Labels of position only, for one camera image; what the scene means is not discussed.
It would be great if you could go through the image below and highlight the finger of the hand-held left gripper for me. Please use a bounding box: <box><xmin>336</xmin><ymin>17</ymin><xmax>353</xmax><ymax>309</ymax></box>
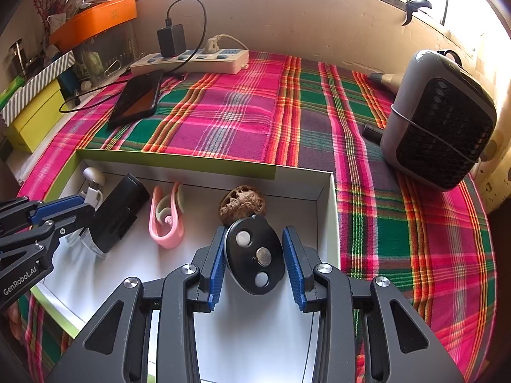
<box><xmin>0</xmin><ymin>204</ymin><xmax>96</xmax><ymax>254</ymax></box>
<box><xmin>0</xmin><ymin>195</ymin><xmax>85</xmax><ymax>234</ymax></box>

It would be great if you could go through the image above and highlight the grey white striped box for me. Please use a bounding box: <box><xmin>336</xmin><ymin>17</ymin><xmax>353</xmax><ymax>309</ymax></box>
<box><xmin>0</xmin><ymin>50</ymin><xmax>76</xmax><ymax>126</ymax></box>

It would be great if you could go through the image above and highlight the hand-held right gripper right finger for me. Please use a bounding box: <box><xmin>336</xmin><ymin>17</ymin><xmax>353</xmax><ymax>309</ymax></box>
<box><xmin>282</xmin><ymin>225</ymin><xmax>466</xmax><ymax>383</ymax></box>

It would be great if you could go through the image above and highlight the small black cylinder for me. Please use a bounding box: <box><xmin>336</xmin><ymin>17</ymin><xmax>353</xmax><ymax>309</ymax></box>
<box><xmin>361</xmin><ymin>124</ymin><xmax>386</xmax><ymax>142</ymax></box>

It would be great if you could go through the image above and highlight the orange box lid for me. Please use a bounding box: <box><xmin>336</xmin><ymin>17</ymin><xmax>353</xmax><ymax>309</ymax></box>
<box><xmin>49</xmin><ymin>0</ymin><xmax>137</xmax><ymax>52</ymax></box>

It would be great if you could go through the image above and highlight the green white cardboard box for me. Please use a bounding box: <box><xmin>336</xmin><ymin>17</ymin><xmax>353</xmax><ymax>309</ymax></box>
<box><xmin>30</xmin><ymin>148</ymin><xmax>342</xmax><ymax>340</ymax></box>

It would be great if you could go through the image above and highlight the thin black cable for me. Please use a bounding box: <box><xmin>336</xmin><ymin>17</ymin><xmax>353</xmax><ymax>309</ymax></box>
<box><xmin>59</xmin><ymin>70</ymin><xmax>132</xmax><ymax>114</ymax></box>

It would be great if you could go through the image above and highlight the pink loop clip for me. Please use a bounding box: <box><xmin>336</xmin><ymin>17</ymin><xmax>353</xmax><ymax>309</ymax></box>
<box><xmin>149</xmin><ymin>181</ymin><xmax>186</xmax><ymax>249</ymax></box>

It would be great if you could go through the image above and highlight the carved brown walnut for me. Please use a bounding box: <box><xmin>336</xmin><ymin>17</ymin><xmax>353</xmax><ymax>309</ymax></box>
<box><xmin>219</xmin><ymin>184</ymin><xmax>266</xmax><ymax>226</ymax></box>

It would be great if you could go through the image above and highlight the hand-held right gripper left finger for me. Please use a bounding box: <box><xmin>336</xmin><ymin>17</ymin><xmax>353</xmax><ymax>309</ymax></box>
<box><xmin>46</xmin><ymin>225</ymin><xmax>228</xmax><ymax>383</ymax></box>

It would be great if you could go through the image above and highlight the black oval plate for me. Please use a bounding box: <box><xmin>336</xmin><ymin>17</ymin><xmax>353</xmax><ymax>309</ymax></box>
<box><xmin>224</xmin><ymin>215</ymin><xmax>286</xmax><ymax>296</ymax></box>

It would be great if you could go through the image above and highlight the green tissue packet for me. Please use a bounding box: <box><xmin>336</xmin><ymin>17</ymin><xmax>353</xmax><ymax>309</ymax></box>
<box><xmin>0</xmin><ymin>76</ymin><xmax>27</xmax><ymax>106</ymax></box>

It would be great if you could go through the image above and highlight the black charger adapter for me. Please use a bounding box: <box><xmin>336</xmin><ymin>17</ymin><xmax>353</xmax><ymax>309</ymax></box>
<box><xmin>156</xmin><ymin>24</ymin><xmax>186</xmax><ymax>58</ymax></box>

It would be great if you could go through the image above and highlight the white power strip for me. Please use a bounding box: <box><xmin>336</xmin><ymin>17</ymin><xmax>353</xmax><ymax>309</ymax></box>
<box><xmin>130</xmin><ymin>47</ymin><xmax>250</xmax><ymax>76</ymax></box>

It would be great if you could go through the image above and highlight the black smartphone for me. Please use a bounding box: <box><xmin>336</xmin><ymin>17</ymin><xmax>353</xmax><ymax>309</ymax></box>
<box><xmin>107</xmin><ymin>69</ymin><xmax>164</xmax><ymax>126</ymax></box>

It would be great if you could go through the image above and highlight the black device with clear cap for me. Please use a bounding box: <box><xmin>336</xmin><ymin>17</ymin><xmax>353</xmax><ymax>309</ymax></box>
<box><xmin>78</xmin><ymin>173</ymin><xmax>151</xmax><ymax>259</ymax></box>

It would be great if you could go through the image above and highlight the black window handle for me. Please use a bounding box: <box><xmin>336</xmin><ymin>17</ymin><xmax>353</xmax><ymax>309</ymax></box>
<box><xmin>401</xmin><ymin>0</ymin><xmax>434</xmax><ymax>26</ymax></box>

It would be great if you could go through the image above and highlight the yellow-green box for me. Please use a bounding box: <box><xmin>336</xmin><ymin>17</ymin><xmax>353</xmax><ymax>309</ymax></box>
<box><xmin>2</xmin><ymin>84</ymin><xmax>66</xmax><ymax>153</ymax></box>

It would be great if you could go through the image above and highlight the metal flask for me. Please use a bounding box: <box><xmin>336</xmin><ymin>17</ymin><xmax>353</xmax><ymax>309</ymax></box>
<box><xmin>8</xmin><ymin>39</ymin><xmax>34</xmax><ymax>78</ymax></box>

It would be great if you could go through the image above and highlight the white plug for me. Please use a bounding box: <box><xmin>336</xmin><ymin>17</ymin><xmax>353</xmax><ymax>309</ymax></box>
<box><xmin>205</xmin><ymin>34</ymin><xmax>250</xmax><ymax>54</ymax></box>

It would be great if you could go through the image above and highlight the clear glass tank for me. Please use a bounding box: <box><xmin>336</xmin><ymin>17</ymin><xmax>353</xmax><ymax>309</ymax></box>
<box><xmin>74</xmin><ymin>20</ymin><xmax>140</xmax><ymax>84</ymax></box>

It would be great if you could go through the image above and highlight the black charger cable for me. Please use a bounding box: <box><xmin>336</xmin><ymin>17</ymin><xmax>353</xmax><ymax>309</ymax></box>
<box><xmin>164</xmin><ymin>0</ymin><xmax>208</xmax><ymax>80</ymax></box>

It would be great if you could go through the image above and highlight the pink green plaid tablecloth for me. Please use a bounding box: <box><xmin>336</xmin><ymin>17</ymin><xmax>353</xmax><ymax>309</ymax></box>
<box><xmin>16</xmin><ymin>50</ymin><xmax>496</xmax><ymax>383</ymax></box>

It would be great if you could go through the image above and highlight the beige handled tool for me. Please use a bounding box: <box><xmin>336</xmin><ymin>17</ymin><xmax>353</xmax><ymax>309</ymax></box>
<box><xmin>367</xmin><ymin>71</ymin><xmax>402</xmax><ymax>87</ymax></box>

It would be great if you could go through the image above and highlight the grey portable heater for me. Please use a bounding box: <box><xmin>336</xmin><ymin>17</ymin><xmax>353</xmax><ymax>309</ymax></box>
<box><xmin>380</xmin><ymin>49</ymin><xmax>498</xmax><ymax>192</ymax></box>

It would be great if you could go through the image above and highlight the white usb cable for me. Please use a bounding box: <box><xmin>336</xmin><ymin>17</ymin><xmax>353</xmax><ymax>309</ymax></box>
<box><xmin>78</xmin><ymin>185</ymin><xmax>105</xmax><ymax>208</ymax></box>

